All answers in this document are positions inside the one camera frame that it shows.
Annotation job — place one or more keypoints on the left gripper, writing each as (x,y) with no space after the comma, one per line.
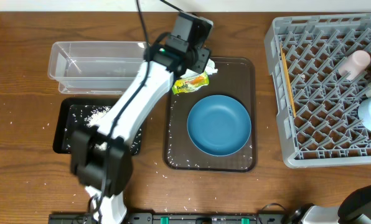
(201,59)

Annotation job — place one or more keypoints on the white tissue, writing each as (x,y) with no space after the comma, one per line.
(209,70)

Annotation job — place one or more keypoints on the pink cup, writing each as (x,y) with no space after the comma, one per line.
(355,63)

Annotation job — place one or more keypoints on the yellow green wrapper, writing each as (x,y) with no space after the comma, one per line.
(190,84)

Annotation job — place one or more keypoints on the dark blue bowl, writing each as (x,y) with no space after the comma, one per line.
(219,125)

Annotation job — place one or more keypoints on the wooden chopstick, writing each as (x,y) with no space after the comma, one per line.
(286,77)
(289,87)

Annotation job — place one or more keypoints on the pile of white rice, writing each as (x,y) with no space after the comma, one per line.
(87,116)

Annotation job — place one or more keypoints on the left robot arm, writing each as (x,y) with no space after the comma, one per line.
(100,156)

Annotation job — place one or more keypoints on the grey dishwasher rack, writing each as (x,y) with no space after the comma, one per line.
(317,117)

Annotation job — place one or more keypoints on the dark brown serving tray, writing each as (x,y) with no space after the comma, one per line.
(235,78)

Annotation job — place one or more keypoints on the clear plastic bin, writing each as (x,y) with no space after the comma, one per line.
(96,64)

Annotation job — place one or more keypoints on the black plastic bin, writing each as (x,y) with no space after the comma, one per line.
(64,108)

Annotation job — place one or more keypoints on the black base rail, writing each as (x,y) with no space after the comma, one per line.
(149,218)

